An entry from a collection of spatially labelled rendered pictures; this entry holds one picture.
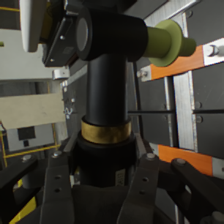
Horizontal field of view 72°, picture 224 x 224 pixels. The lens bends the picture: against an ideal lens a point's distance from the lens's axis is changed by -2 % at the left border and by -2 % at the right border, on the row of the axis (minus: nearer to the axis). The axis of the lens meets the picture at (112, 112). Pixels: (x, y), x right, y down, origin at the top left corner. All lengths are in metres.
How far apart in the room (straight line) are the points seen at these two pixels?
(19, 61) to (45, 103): 1.19
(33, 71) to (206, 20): 4.42
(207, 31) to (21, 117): 4.42
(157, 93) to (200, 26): 0.12
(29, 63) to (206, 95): 4.49
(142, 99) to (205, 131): 0.14
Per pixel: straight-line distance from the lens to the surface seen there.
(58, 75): 1.11
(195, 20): 0.26
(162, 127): 0.29
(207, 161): 0.25
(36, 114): 4.52
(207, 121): 0.24
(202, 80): 0.24
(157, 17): 0.32
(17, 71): 4.55
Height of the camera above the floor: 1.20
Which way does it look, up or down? 28 degrees down
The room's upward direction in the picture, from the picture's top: 98 degrees counter-clockwise
